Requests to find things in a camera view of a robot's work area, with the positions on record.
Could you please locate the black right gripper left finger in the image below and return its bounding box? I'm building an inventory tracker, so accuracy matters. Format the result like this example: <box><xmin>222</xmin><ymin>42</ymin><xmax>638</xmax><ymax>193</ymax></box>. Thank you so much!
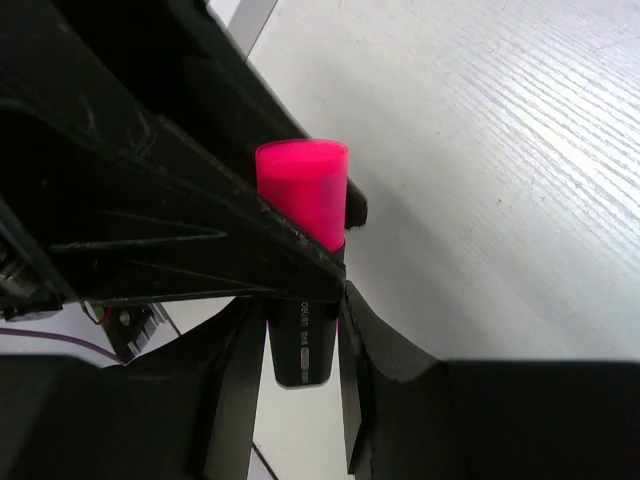
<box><xmin>1</xmin><ymin>297</ymin><xmax>265</xmax><ymax>479</ymax></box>

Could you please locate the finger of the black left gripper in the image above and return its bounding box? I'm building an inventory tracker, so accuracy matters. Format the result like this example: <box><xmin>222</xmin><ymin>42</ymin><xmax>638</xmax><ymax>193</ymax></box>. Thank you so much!
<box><xmin>0</xmin><ymin>0</ymin><xmax>349</xmax><ymax>306</ymax></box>
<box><xmin>164</xmin><ymin>0</ymin><xmax>370</xmax><ymax>232</ymax></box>

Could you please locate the pink cap black highlighter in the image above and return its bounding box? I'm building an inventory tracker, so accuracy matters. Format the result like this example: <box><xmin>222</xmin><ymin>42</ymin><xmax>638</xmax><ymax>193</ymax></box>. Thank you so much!
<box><xmin>255</xmin><ymin>139</ymin><xmax>349</xmax><ymax>389</ymax></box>

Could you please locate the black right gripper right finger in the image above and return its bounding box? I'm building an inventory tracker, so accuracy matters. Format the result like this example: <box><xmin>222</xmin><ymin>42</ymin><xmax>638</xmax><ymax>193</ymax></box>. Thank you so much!
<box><xmin>338</xmin><ymin>285</ymin><xmax>639</xmax><ymax>479</ymax></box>

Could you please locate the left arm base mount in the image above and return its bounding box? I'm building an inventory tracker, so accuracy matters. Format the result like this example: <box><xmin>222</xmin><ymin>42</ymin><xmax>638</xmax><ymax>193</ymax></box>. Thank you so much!
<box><xmin>79</xmin><ymin>301</ymin><xmax>180</xmax><ymax>363</ymax></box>

